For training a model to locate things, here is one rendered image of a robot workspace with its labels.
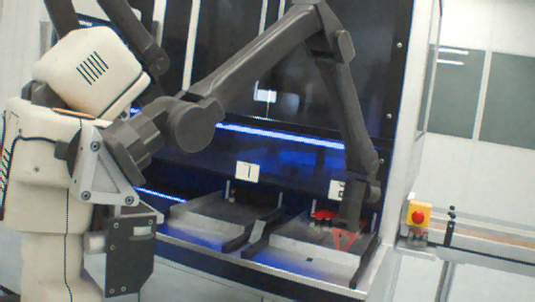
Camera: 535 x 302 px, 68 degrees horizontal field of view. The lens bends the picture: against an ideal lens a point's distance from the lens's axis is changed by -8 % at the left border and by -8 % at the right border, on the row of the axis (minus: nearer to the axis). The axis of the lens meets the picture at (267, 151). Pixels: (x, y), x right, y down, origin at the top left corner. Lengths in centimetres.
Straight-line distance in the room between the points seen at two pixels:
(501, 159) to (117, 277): 552
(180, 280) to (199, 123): 115
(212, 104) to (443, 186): 544
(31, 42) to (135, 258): 74
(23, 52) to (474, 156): 541
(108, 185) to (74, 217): 19
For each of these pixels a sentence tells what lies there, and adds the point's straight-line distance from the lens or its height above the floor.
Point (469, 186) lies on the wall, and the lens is 604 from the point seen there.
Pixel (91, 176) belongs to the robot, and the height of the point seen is 116.
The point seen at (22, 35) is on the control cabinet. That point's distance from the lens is 139.
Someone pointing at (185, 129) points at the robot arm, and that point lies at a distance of 69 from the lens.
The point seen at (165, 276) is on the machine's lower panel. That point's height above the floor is 53.
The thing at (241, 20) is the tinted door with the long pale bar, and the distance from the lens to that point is 156.
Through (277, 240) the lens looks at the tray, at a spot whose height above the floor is 90.
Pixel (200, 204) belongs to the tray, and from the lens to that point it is 153.
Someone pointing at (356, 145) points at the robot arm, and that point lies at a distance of 109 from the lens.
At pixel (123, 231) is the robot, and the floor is 102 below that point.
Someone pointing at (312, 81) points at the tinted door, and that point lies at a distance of 143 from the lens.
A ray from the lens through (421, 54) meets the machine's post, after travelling 137.
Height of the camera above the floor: 131
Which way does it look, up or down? 8 degrees down
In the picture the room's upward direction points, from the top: 8 degrees clockwise
